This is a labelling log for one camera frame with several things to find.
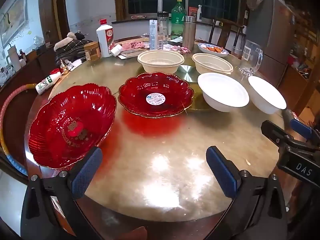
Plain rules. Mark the dark wooden sideboard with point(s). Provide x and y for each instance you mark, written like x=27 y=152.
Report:
x=32 y=67

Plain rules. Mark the white paper packet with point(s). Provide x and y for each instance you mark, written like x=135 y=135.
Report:
x=177 y=39

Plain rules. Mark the framed wall picture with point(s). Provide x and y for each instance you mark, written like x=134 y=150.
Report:
x=13 y=22

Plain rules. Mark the green plastic bottle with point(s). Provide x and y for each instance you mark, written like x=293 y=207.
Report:
x=178 y=17

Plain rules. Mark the red glass plate white label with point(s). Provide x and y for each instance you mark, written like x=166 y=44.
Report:
x=140 y=92

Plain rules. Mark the pink yellow blue hula hoop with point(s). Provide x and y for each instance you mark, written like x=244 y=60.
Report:
x=18 y=90

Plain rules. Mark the stainless steel thermos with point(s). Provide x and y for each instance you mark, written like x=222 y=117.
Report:
x=189 y=32

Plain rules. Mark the red box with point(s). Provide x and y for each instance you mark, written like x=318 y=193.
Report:
x=192 y=12

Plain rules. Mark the glass jar black lid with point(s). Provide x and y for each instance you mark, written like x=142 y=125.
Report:
x=163 y=27

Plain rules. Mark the brown jar gold lid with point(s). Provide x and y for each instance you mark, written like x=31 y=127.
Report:
x=92 y=52

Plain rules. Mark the white roll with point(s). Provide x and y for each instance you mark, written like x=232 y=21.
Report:
x=160 y=5

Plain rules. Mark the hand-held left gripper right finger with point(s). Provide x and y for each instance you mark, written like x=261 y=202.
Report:
x=221 y=172

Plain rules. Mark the round metal turntable disc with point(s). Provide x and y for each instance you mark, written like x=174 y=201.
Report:
x=188 y=73

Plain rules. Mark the small drinking glass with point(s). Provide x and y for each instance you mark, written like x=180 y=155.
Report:
x=236 y=53

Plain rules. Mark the grey refrigerator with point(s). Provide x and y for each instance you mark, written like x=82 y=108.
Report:
x=272 y=30

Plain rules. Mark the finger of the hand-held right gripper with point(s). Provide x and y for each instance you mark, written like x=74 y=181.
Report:
x=273 y=131
x=301 y=128

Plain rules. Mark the small clear bottle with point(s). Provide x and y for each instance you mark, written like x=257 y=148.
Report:
x=70 y=65

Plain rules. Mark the small white cup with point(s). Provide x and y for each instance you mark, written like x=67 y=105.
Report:
x=116 y=50

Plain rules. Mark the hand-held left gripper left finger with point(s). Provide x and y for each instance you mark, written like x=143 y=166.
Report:
x=86 y=172

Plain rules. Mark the dark wooden chair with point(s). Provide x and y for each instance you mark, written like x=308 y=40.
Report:
x=225 y=33

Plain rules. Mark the red glass plate gold print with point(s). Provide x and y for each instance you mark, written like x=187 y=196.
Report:
x=62 y=120

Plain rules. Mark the pink cloth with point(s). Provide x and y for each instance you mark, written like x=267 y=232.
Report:
x=132 y=45

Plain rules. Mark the black quilted bag fur trim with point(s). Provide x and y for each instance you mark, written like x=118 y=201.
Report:
x=72 y=46

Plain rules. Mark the clear glass mug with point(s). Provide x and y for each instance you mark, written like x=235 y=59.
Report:
x=250 y=55

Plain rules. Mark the white foam bowl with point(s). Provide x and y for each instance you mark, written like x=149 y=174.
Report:
x=265 y=95
x=222 y=92

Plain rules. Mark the beige plastic bowl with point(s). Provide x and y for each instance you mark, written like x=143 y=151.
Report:
x=212 y=65
x=160 y=62

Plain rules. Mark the white liquor bottle red cap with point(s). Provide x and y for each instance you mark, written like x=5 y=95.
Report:
x=103 y=42

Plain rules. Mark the white tumbler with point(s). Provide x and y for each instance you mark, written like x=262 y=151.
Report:
x=13 y=57

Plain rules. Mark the small white bottle green label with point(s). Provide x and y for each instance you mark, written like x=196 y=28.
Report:
x=45 y=85

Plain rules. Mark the red round lid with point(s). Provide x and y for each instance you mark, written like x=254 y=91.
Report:
x=55 y=70

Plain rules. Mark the blue white plate with food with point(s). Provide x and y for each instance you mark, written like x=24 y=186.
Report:
x=212 y=52

